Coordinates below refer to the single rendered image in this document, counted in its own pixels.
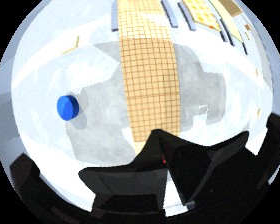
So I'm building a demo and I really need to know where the tan open-top tray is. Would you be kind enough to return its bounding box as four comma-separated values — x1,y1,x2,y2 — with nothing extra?
218,0,245,18

